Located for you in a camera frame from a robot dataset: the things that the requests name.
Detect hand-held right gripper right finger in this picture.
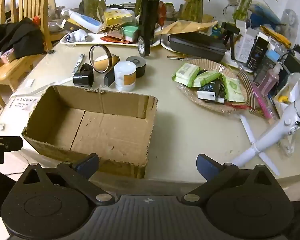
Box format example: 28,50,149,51
181,154,282,205

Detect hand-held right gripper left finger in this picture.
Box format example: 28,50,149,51
15,153,116,206

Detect brown cardboard box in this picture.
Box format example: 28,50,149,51
21,85,158,179

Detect black cylindrical holder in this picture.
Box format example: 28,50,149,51
73,70,94,88

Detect black phone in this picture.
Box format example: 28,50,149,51
103,69,116,87

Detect white plastic jar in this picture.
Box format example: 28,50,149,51
114,61,137,92

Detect brown bear plush keychain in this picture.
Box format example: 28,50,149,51
94,55,110,72

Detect amber tape roll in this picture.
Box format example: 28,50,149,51
89,44,120,74

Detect wide black tape roll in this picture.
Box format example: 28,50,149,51
126,55,147,78

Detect narrow black tape roll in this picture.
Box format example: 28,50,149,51
137,36,150,57

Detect printed paper sheet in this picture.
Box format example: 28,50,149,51
9,92,44,112

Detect white gimbal tripod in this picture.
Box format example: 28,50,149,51
231,74,300,177

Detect red ribbon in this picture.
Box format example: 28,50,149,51
224,102,250,110

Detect large wooden chair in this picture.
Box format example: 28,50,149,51
0,0,56,113

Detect black white small box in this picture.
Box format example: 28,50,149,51
197,81,227,103

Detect pink pen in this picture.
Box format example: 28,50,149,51
251,84,273,119

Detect pink white plastic bag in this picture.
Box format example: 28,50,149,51
0,49,15,67

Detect striped woven ribbon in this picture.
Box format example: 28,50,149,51
237,71,260,113

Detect green wipe pack with barcode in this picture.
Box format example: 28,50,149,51
172,63,200,87

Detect paper lined wicker basket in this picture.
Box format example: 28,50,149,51
176,59,250,114

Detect patterned flat stick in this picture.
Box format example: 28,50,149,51
72,53,86,75

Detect black cloth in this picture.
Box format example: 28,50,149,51
0,17,46,59

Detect pink sanitizer bottle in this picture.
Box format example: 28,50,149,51
252,61,283,96

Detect dark grey zip case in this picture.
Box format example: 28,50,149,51
169,34,227,62

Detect long white tray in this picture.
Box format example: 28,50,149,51
60,29,163,48

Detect white sock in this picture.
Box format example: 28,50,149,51
66,29,89,42

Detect white plate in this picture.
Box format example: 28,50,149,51
161,34,180,54

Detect black white carton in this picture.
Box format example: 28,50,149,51
247,34,270,70

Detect red packet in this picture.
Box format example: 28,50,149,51
100,35,130,44

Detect black gold box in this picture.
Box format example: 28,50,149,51
62,19,84,32

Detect small black tripod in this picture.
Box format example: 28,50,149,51
220,22,241,60

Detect brown burlap pouch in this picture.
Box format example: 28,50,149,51
104,24,125,37

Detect green tissue pack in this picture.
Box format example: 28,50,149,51
121,26,140,42

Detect brown paper envelope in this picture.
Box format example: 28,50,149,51
155,20,218,35

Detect white lotion bottle blue label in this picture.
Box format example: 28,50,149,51
61,8,103,34

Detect yellow plastic bag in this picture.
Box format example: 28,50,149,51
260,25,290,53

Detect yellow carton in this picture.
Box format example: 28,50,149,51
104,8,135,26

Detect black thermos bottle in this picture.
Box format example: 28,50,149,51
138,0,162,46

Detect blue plastic bag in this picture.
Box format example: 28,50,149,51
250,2,282,27

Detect glass vase with bamboo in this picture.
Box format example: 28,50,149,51
231,0,260,22

